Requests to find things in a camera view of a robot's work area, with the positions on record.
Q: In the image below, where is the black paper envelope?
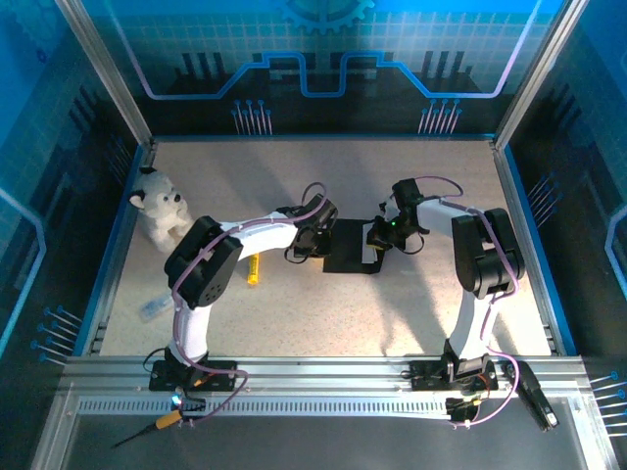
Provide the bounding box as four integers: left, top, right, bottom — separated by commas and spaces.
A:
321, 217, 386, 275

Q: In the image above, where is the grey white plush husky toy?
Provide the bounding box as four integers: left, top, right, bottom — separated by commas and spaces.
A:
127, 165, 193, 254

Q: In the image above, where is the black controller box with LED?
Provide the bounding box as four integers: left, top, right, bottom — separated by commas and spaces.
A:
169, 389, 208, 418

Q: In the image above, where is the black handheld device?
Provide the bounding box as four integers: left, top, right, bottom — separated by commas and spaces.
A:
511, 362, 560, 433

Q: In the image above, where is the blue edged table side rail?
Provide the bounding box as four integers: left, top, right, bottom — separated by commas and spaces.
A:
491, 139, 579, 357
72, 141, 158, 357

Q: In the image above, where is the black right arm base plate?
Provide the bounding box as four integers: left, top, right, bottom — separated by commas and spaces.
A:
409, 359, 500, 393

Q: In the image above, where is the long aluminium frame rail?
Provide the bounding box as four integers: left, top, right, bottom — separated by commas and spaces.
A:
61, 355, 589, 396

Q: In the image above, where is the white slotted cable duct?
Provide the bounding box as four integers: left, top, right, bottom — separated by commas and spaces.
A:
76, 397, 455, 418

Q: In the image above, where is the black cable connector box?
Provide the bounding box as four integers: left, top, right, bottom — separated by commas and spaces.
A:
444, 395, 480, 426

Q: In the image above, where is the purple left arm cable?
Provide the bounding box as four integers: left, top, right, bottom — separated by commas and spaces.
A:
169, 181, 328, 430

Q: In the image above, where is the aluminium corner post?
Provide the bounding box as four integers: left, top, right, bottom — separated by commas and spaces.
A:
52, 0, 157, 151
493, 0, 590, 151

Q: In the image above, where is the orange handled screwdriver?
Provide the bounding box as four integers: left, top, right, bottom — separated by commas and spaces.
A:
111, 409, 183, 449

